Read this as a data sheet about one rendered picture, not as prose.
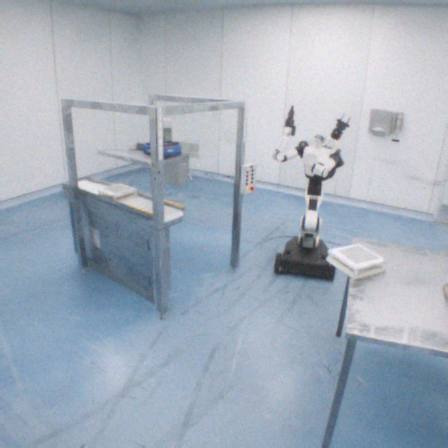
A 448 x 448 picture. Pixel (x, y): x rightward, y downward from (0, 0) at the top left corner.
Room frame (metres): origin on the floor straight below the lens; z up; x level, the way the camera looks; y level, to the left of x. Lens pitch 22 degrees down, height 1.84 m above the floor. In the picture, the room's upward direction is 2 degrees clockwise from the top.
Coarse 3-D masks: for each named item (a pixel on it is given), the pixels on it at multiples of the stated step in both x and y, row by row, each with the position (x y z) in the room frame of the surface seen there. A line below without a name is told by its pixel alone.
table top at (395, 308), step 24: (360, 240) 2.29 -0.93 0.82; (408, 264) 1.95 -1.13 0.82; (432, 264) 1.96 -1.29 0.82; (360, 288) 1.67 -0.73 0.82; (384, 288) 1.67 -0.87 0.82; (408, 288) 1.67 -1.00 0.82; (432, 288) 1.68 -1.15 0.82; (360, 312) 1.45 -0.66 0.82; (384, 312) 1.45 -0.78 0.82; (408, 312) 1.45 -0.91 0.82; (432, 312) 1.45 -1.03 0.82; (360, 336) 1.28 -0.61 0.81; (384, 336) 1.27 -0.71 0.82; (408, 336) 1.27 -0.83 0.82; (432, 336) 1.27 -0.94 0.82
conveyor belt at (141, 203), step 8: (80, 184) 3.35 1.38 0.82; (88, 184) 3.36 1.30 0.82; (96, 184) 3.37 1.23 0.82; (96, 192) 3.12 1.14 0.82; (128, 200) 2.93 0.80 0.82; (136, 200) 2.94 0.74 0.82; (144, 200) 2.95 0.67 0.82; (144, 208) 2.75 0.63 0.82; (152, 208) 2.76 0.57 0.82; (168, 208) 2.77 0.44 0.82; (168, 216) 2.61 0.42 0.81; (176, 216) 2.66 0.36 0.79
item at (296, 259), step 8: (296, 240) 3.68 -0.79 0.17; (320, 240) 3.70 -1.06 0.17; (288, 248) 3.47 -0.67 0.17; (296, 248) 3.48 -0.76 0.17; (304, 248) 3.48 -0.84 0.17; (312, 248) 3.49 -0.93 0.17; (320, 248) 3.50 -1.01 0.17; (328, 248) 3.50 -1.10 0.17; (288, 256) 3.22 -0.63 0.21; (296, 256) 3.25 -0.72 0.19; (304, 256) 3.26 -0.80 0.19; (312, 256) 3.26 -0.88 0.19; (320, 256) 3.23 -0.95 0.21; (328, 256) 3.32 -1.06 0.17; (280, 264) 3.25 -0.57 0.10; (288, 264) 3.19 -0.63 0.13; (296, 264) 3.17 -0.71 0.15; (304, 264) 3.15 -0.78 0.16; (312, 264) 3.14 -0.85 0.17; (320, 264) 3.12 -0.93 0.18; (328, 264) 3.11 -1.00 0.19; (296, 272) 3.17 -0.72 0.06; (304, 272) 3.15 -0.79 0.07; (312, 272) 3.13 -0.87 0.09; (320, 272) 3.12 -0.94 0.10; (328, 272) 3.10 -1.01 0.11
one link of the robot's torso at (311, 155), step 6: (306, 150) 3.50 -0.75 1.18; (312, 150) 3.45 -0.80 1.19; (318, 150) 3.40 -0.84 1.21; (330, 150) 3.43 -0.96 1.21; (306, 156) 3.48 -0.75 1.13; (312, 156) 3.41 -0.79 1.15; (318, 156) 3.36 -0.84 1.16; (306, 162) 3.47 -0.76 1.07; (312, 162) 3.40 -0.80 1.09; (306, 168) 3.48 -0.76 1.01; (306, 174) 3.48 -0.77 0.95; (312, 174) 3.40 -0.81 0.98; (330, 174) 3.46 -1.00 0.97; (312, 180) 3.45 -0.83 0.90; (318, 180) 3.40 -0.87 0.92; (324, 180) 3.45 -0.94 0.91
